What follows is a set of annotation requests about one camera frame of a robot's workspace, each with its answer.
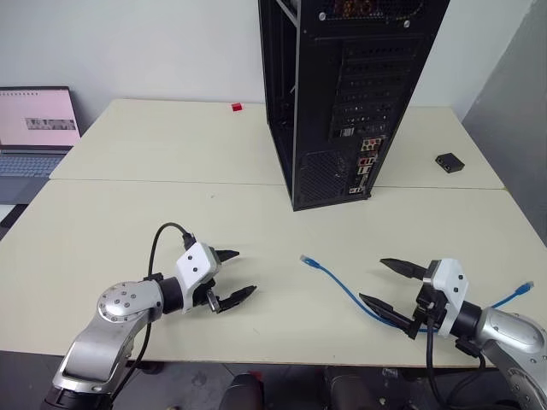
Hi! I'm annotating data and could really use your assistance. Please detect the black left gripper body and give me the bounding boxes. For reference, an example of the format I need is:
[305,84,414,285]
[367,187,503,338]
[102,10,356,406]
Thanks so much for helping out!
[192,246,224,313]

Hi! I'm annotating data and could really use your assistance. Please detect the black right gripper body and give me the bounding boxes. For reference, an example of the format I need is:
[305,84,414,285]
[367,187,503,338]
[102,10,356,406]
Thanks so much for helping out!
[407,260,449,341]

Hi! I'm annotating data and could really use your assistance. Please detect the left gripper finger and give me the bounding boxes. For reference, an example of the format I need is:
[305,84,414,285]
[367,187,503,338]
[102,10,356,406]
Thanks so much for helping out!
[216,284,259,315]
[213,249,242,265]

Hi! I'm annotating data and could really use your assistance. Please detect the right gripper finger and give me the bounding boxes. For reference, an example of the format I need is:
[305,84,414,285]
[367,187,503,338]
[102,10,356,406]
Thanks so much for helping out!
[358,292,415,337]
[379,256,429,282]

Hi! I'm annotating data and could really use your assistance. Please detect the dark rounded shape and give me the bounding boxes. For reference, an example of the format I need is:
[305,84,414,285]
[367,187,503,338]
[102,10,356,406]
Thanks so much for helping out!
[221,372,265,410]

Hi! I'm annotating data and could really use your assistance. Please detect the small black adapter box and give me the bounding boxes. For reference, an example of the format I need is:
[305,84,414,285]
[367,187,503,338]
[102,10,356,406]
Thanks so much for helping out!
[434,152,466,174]

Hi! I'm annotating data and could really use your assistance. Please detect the black computer tower case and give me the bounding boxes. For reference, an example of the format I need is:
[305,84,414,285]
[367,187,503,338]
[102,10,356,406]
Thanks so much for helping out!
[257,0,451,212]

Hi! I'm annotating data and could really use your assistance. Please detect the grey laptop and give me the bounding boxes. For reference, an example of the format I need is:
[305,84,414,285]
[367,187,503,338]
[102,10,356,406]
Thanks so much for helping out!
[0,86,83,206]

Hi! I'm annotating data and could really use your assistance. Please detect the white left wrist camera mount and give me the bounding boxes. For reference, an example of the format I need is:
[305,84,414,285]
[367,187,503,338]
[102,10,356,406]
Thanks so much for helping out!
[174,242,221,316]

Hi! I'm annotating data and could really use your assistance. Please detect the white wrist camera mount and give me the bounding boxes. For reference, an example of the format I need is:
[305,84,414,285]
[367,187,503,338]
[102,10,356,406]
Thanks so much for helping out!
[174,242,221,316]
[426,257,470,339]

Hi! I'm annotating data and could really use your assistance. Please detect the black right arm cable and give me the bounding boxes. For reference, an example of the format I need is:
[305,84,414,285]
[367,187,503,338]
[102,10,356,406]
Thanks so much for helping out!
[424,305,489,410]

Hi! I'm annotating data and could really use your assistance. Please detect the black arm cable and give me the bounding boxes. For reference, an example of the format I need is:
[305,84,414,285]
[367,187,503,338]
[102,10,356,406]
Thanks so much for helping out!
[109,221,198,402]
[424,305,489,410]

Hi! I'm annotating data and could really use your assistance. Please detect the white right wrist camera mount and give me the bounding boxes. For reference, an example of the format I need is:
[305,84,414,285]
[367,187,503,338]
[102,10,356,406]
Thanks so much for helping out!
[426,257,470,339]

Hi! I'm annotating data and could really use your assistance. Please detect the blue ethernet cable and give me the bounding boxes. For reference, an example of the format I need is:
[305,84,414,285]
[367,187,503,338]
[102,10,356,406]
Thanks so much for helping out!
[298,253,536,335]

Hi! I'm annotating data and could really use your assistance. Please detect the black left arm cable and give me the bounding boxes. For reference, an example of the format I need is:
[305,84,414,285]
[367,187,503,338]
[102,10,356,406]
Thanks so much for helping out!
[109,221,198,402]

